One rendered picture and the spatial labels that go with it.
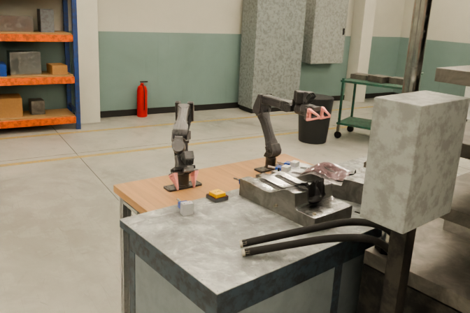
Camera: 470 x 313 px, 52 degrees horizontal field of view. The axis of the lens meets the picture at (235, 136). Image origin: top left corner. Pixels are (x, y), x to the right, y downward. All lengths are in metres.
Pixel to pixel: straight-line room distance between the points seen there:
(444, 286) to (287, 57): 6.84
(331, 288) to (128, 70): 5.98
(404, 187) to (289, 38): 7.04
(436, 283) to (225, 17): 6.88
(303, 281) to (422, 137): 0.82
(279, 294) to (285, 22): 6.78
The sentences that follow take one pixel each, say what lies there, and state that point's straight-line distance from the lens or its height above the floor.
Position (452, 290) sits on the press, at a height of 0.79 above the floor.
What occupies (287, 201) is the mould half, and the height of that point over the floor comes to 0.88.
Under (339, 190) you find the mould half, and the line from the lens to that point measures 2.51.
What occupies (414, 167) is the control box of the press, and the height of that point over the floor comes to 1.29.
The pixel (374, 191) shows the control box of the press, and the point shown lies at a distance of 1.59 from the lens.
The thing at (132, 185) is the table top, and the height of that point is 0.80.
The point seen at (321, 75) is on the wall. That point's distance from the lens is 9.70.
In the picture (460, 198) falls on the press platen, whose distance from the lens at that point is 2.08.
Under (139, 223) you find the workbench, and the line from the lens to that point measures 2.13.
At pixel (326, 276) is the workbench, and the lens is 2.13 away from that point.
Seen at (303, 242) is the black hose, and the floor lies 0.86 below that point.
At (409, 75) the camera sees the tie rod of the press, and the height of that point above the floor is 1.51.
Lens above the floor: 1.71
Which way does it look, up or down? 15 degrees down
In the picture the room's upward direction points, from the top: 3 degrees clockwise
